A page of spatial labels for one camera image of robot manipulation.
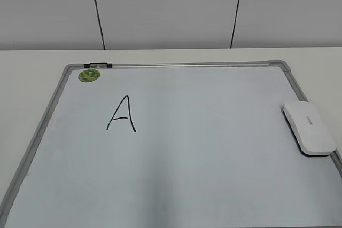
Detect black clear frame clip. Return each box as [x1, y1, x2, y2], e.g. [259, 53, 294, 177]
[83, 62, 113, 69]

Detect white board with grey frame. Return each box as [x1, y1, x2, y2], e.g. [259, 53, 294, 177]
[1, 61, 341, 227]

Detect round green magnet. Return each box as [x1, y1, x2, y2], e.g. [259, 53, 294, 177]
[78, 69, 100, 83]

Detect white board eraser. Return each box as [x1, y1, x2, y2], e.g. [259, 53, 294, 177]
[283, 101, 337, 156]

